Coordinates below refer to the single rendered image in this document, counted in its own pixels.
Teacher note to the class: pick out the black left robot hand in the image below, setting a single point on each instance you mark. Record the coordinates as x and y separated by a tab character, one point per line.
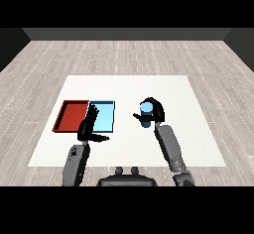
86	129

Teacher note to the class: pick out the red shallow open box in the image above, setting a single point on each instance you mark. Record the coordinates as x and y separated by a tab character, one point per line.
70	116

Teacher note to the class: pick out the small blue can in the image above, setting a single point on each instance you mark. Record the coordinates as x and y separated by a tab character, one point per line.
146	110

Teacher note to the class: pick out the light blue shallow open box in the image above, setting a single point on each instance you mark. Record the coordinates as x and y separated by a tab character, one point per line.
104	115

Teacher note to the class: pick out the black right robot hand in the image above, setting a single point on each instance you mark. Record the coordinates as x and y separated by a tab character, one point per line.
159	111

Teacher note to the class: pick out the dark grey robot body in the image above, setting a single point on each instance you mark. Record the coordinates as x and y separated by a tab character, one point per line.
127	179

